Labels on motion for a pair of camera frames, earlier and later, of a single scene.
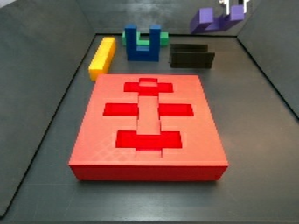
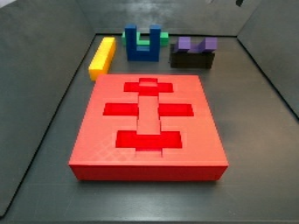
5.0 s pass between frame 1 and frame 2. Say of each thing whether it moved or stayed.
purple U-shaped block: moved
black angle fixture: stayed
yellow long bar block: stayed
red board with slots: stayed
